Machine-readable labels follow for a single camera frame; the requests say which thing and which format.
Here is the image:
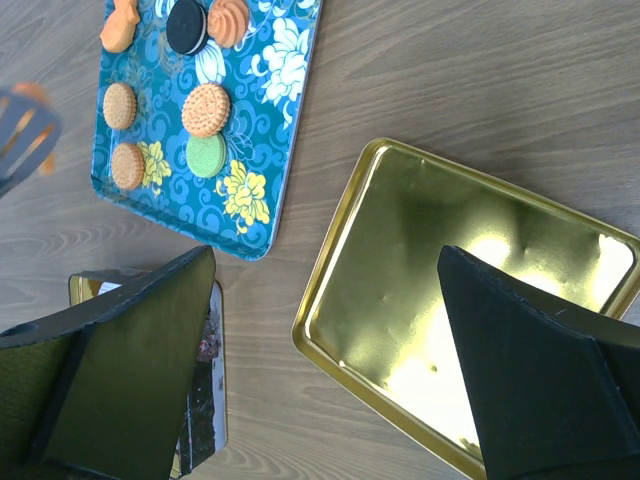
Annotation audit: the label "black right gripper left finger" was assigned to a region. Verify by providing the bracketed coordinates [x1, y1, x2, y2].
[1, 246, 216, 479]

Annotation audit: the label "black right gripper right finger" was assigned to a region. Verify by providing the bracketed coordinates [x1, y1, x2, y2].
[437, 246, 639, 479]

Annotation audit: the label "gold tin lid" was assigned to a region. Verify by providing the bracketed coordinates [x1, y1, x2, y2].
[292, 138, 639, 479]

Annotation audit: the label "tan round biscuit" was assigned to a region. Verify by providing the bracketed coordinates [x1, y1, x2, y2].
[103, 82, 137, 130]
[111, 142, 145, 190]

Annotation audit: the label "green sandwich cookie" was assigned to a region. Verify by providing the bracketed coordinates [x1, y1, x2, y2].
[186, 134, 227, 179]

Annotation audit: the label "metal serving tongs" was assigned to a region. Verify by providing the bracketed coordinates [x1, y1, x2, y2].
[1, 84, 62, 197]

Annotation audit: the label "tan embossed sandwich biscuit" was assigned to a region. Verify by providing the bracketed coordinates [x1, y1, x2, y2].
[182, 83, 231, 137]

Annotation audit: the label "orange fish shaped cookie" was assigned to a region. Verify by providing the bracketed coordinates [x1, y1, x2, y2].
[100, 0, 140, 53]

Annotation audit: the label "gold cookie tin box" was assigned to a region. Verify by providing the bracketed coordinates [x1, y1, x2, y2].
[68, 269, 228, 479]

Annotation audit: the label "blue floral serving tray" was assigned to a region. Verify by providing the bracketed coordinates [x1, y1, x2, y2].
[90, 1, 322, 261]

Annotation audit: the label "black sandwich cookie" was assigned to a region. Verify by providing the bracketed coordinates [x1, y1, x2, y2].
[166, 0, 208, 56]

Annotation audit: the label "orange swirl cookie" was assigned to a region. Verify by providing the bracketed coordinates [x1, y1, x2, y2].
[207, 0, 250, 48]

